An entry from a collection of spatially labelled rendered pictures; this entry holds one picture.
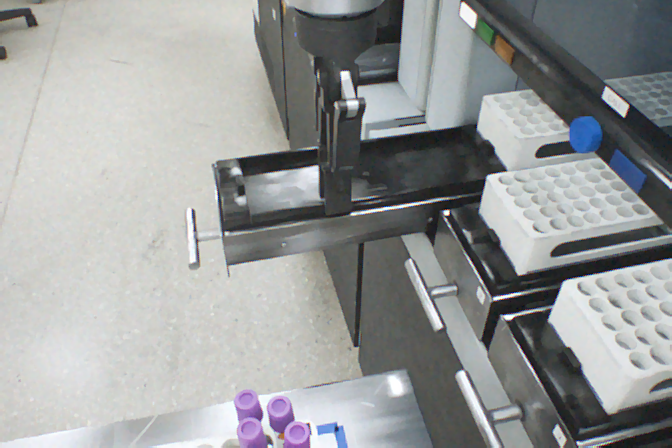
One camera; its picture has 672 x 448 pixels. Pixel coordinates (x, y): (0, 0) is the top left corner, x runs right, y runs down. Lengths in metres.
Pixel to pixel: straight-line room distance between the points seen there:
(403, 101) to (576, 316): 0.56
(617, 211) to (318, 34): 0.35
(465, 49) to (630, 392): 0.45
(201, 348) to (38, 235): 0.71
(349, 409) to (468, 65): 0.47
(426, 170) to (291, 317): 0.92
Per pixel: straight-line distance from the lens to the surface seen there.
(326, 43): 0.51
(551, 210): 0.61
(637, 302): 0.57
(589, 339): 0.53
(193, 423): 0.49
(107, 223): 1.94
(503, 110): 0.75
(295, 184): 0.70
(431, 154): 0.76
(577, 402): 0.53
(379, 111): 0.96
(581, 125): 0.51
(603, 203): 0.64
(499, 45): 0.63
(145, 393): 1.51
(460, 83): 0.79
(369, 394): 0.49
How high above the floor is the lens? 1.25
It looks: 41 degrees down
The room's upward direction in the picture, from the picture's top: straight up
